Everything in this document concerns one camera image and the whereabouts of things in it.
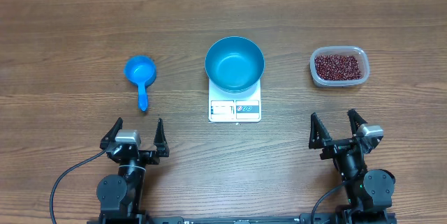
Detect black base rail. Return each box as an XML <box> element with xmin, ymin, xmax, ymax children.
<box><xmin>87</xmin><ymin>213</ymin><xmax>397</xmax><ymax>224</ymax></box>

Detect teal metal bowl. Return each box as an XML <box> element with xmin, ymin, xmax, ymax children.
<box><xmin>204</xmin><ymin>36</ymin><xmax>265</xmax><ymax>93</ymax></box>

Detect red adzuki beans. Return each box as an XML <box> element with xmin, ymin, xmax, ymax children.
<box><xmin>314</xmin><ymin>54</ymin><xmax>362</xmax><ymax>81</ymax></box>

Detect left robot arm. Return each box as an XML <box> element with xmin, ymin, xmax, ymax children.
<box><xmin>96</xmin><ymin>118</ymin><xmax>170</xmax><ymax>223</ymax></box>

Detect blue plastic measuring scoop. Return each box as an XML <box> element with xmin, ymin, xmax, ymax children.
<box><xmin>123</xmin><ymin>55</ymin><xmax>156</xmax><ymax>112</ymax></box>

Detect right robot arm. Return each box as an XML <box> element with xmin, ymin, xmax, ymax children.
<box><xmin>309</xmin><ymin>109</ymin><xmax>397</xmax><ymax>224</ymax></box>

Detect white digital kitchen scale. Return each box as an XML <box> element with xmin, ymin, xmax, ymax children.
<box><xmin>208</xmin><ymin>80</ymin><xmax>262</xmax><ymax>124</ymax></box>

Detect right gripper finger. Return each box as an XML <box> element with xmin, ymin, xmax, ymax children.
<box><xmin>347</xmin><ymin>109</ymin><xmax>367</xmax><ymax>134</ymax></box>
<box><xmin>309</xmin><ymin>112</ymin><xmax>332</xmax><ymax>149</ymax></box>

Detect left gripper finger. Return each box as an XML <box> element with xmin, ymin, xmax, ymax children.
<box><xmin>99</xmin><ymin>117</ymin><xmax>123</xmax><ymax>149</ymax></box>
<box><xmin>154</xmin><ymin>118</ymin><xmax>170</xmax><ymax>157</ymax></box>

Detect clear plastic food container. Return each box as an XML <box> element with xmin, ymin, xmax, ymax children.
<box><xmin>309</xmin><ymin>46</ymin><xmax>370</xmax><ymax>87</ymax></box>

